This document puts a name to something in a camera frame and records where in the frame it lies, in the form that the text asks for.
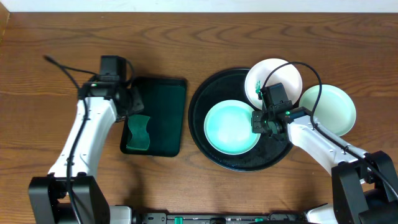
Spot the round black tray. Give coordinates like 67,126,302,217
188,68,293,172

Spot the green sponge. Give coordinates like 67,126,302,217
126,114,150,151

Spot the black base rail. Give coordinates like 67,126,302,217
139,213,308,224

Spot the mint green plate front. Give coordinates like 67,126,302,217
203,100,261,156

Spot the mint green plate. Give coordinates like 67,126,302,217
203,100,261,156
315,84,357,136

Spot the dark green rectangular tray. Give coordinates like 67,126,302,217
120,77,187,157

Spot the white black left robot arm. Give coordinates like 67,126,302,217
29,75,141,223

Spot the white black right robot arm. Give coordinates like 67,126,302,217
251,107,397,223

